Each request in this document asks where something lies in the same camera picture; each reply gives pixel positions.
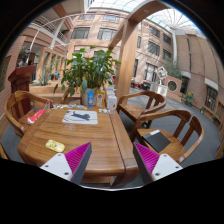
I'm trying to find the yellow-label bottle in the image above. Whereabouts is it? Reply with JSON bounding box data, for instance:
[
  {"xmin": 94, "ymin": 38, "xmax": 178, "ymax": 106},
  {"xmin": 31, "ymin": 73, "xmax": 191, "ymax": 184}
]
[{"xmin": 96, "ymin": 87, "xmax": 105, "ymax": 108}]

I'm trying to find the wooden chair left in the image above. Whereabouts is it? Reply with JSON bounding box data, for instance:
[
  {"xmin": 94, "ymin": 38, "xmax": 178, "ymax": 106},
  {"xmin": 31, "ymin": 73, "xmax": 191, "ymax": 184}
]
[{"xmin": 5, "ymin": 90, "xmax": 53, "ymax": 137}]

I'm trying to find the blue tube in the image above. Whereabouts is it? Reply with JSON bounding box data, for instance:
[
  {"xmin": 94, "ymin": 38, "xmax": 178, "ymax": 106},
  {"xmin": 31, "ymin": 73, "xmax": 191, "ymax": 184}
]
[{"xmin": 87, "ymin": 91, "xmax": 95, "ymax": 108}]

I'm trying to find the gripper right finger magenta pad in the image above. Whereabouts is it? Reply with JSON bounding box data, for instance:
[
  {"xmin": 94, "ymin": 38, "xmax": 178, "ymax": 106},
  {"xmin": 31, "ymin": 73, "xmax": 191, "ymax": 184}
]
[{"xmin": 133, "ymin": 142, "xmax": 182, "ymax": 185}]

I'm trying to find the yellow computer mouse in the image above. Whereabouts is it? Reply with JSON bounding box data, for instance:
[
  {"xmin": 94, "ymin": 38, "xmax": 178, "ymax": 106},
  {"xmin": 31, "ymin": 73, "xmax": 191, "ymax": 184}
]
[{"xmin": 46, "ymin": 140, "xmax": 65, "ymax": 153}]

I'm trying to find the clear pump sanitizer bottle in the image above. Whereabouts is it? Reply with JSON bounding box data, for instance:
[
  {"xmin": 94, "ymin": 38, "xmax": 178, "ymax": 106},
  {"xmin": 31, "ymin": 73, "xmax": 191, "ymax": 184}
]
[{"xmin": 107, "ymin": 92, "xmax": 117, "ymax": 111}]

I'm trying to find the white mouse pad with print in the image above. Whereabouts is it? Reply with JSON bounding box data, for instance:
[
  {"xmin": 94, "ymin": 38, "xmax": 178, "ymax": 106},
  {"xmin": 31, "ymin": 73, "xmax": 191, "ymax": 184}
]
[{"xmin": 62, "ymin": 110, "xmax": 98, "ymax": 125}]

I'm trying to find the red and white package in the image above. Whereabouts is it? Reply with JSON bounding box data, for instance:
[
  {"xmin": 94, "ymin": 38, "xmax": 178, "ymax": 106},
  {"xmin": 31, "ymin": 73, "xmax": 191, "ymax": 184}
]
[{"xmin": 27, "ymin": 109, "xmax": 46, "ymax": 124}]

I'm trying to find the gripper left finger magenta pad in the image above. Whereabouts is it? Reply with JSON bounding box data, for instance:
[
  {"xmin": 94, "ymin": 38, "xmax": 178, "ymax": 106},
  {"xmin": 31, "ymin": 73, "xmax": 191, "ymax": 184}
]
[{"xmin": 41, "ymin": 143, "xmax": 92, "ymax": 185}]

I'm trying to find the wooden chair far right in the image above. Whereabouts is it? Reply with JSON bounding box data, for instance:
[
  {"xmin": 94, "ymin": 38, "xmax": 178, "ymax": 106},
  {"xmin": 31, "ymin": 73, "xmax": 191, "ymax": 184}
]
[{"xmin": 116, "ymin": 90, "xmax": 167, "ymax": 122}]

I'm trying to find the black notebook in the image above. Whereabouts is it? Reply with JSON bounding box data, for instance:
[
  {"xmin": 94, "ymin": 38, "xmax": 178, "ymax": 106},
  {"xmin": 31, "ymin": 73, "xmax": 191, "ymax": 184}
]
[{"xmin": 142, "ymin": 130, "xmax": 170, "ymax": 152}]

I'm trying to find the wooden pillar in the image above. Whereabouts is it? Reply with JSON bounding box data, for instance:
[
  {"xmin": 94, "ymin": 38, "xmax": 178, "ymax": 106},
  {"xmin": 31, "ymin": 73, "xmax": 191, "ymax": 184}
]
[{"xmin": 108, "ymin": 0, "xmax": 168, "ymax": 98}]

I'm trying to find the wooden lectern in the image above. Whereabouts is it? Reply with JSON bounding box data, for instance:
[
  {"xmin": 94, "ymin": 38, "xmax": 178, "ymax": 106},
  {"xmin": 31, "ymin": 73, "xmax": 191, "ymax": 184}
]
[{"xmin": 8, "ymin": 65, "xmax": 36, "ymax": 116}]

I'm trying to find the green potted plant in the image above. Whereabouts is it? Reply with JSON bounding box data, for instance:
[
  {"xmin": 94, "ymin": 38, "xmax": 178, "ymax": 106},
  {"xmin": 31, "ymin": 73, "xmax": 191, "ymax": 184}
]
[{"xmin": 54, "ymin": 48, "xmax": 120, "ymax": 103}]

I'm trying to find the wooden dining table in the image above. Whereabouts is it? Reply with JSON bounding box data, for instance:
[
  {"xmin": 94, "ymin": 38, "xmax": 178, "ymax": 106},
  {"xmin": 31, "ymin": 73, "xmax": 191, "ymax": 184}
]
[{"xmin": 17, "ymin": 108, "xmax": 139, "ymax": 186}]

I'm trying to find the wooden chair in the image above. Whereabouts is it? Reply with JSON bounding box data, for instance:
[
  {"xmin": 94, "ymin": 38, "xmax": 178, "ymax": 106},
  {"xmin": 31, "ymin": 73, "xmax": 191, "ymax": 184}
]
[
  {"xmin": 116, "ymin": 90, "xmax": 167, "ymax": 122},
  {"xmin": 129, "ymin": 109, "xmax": 204, "ymax": 164},
  {"xmin": 5, "ymin": 90, "xmax": 53, "ymax": 137}
]

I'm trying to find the wooden chair near right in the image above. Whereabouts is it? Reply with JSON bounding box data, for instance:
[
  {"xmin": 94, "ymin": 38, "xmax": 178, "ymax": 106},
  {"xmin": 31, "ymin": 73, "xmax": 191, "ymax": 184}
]
[{"xmin": 129, "ymin": 109, "xmax": 204, "ymax": 164}]

